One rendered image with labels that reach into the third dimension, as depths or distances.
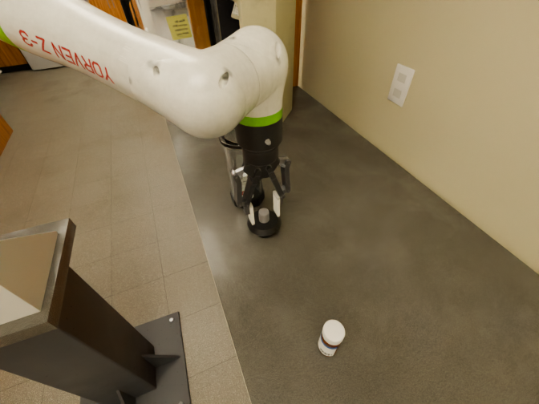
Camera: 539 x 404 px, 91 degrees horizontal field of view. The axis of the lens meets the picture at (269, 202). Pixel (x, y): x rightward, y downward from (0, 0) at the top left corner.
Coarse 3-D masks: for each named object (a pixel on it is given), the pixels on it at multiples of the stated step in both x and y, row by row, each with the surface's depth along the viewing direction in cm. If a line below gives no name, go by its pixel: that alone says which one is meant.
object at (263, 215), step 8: (264, 208) 70; (256, 216) 72; (264, 216) 68; (272, 216) 71; (248, 224) 71; (256, 224) 70; (264, 224) 70; (272, 224) 70; (280, 224) 71; (256, 232) 69; (264, 232) 68; (272, 232) 69
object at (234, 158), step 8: (224, 136) 65; (232, 136) 70; (232, 144) 62; (232, 152) 65; (240, 152) 65; (232, 160) 67; (240, 160) 66; (232, 168) 69; (232, 176) 72; (232, 184) 74; (232, 192) 78; (256, 192) 76
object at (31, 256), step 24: (0, 240) 53; (24, 240) 60; (48, 240) 69; (0, 264) 51; (24, 264) 58; (48, 264) 66; (0, 288) 50; (24, 288) 56; (0, 312) 54; (24, 312) 57
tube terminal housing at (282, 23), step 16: (240, 0) 75; (256, 0) 77; (272, 0) 78; (288, 0) 87; (240, 16) 79; (256, 16) 79; (272, 16) 81; (288, 16) 90; (288, 32) 94; (288, 48) 98; (288, 80) 107; (288, 96) 112; (288, 112) 118
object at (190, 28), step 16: (144, 0) 92; (160, 0) 94; (176, 0) 95; (192, 0) 96; (144, 16) 95; (160, 16) 97; (176, 16) 98; (192, 16) 99; (160, 32) 100; (176, 32) 101; (192, 32) 103; (208, 32) 104
